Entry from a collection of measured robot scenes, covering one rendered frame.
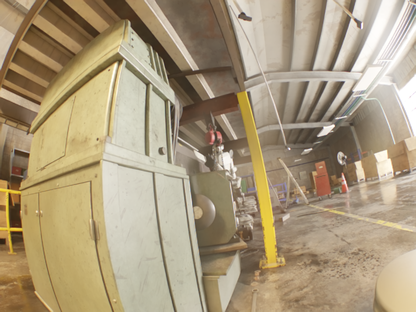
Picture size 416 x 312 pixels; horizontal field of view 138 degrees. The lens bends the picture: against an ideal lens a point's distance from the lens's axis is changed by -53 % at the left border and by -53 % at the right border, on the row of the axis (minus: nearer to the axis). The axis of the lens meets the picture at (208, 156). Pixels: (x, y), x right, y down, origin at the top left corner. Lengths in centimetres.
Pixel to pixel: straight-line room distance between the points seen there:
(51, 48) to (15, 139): 442
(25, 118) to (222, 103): 257
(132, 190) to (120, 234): 14
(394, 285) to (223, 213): 92
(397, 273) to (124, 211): 75
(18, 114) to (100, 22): 168
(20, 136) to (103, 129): 557
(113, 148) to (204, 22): 134
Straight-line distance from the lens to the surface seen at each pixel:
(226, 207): 106
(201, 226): 94
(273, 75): 804
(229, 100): 209
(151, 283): 61
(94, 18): 140
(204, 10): 155
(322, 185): 602
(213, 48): 180
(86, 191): 53
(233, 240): 119
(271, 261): 166
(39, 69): 211
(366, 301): 108
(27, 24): 164
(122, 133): 63
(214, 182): 106
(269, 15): 625
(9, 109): 265
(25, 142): 609
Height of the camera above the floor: 67
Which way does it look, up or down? 15 degrees up
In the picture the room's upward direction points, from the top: 8 degrees counter-clockwise
